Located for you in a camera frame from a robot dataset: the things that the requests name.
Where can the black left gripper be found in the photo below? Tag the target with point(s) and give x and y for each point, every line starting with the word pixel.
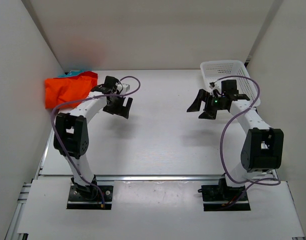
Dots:
pixel 116 105

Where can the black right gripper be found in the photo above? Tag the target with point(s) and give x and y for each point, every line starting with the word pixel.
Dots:
pixel 209 104

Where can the red t shirt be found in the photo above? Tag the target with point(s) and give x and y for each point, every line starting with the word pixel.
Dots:
pixel 89 77

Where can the teal t shirt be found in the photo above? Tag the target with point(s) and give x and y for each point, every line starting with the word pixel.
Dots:
pixel 71 74

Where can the orange t shirt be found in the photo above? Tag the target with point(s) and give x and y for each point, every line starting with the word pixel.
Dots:
pixel 63 90

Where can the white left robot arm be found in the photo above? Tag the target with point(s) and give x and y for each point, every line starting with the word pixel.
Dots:
pixel 71 136

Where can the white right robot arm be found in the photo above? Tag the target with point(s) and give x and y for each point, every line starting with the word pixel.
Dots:
pixel 262 149

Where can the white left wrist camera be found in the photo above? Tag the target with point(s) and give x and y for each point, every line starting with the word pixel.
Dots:
pixel 123 88

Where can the white wire rack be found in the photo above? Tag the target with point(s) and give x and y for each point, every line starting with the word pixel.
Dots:
pixel 213 70

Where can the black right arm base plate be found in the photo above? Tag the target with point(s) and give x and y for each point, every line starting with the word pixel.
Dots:
pixel 218 198

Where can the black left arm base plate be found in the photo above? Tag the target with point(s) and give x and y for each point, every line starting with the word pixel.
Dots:
pixel 92 200

